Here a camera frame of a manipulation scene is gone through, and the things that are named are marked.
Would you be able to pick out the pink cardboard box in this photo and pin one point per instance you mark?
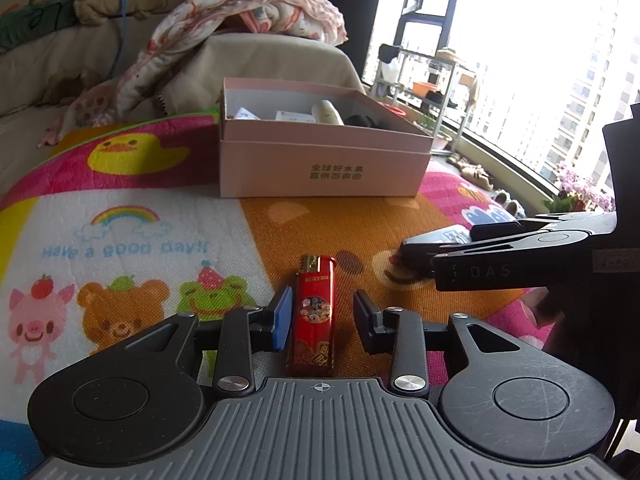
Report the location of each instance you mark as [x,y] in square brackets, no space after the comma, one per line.
[325,167]

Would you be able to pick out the grey object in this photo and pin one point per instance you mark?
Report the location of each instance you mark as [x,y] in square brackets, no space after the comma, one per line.
[452,236]

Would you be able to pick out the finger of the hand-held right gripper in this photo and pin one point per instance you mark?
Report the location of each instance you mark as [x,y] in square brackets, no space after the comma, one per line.
[530,223]
[425,257]

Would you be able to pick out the green potted plant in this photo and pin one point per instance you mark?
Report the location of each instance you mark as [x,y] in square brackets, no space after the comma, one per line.
[436,132]

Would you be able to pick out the black object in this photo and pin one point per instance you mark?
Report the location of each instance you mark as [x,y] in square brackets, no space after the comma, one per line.
[365,121]

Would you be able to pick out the cream plastic bottle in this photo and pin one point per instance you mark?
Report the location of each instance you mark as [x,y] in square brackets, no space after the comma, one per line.
[327,112]

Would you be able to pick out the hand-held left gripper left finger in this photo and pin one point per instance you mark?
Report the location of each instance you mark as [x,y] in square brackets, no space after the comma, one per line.
[282,316]

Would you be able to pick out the red basin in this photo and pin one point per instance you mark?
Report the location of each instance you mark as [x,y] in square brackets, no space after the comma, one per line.
[395,110]

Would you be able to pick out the pink potted flowers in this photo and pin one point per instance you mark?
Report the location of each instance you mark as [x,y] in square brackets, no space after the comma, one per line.
[580,190]

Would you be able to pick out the red lighter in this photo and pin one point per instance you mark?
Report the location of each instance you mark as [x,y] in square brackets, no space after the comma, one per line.
[312,320]

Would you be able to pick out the orange container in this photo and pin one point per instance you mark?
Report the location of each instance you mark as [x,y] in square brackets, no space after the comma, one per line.
[422,88]

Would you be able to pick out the beige covered sofa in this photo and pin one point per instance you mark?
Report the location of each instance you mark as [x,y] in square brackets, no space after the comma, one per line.
[280,65]

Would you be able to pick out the metal storage rack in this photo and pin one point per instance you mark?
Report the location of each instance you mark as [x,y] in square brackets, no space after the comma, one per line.
[440,90]

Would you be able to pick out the colourful cartoon play mat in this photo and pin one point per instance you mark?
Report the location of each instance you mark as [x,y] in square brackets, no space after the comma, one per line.
[125,220]

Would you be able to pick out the floral pink blanket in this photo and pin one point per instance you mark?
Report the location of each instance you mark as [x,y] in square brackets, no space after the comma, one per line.
[225,20]

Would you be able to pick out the beige slippers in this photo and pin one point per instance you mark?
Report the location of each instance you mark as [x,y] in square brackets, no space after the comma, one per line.
[470,170]

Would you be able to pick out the straw hat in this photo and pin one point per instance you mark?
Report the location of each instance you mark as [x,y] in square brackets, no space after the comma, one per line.
[451,55]

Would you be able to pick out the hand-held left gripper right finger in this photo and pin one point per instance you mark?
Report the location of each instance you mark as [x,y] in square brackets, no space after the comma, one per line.
[363,317]

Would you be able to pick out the green cloth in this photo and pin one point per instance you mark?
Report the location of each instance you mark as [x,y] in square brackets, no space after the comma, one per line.
[30,22]

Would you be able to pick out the person's right hand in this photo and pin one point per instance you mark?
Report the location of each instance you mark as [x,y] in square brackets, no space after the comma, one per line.
[542,307]

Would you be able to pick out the grey white small box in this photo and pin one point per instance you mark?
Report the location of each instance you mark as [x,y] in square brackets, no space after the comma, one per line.
[246,114]

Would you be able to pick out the grey shoes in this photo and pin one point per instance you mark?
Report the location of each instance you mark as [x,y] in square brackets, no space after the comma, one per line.
[509,205]

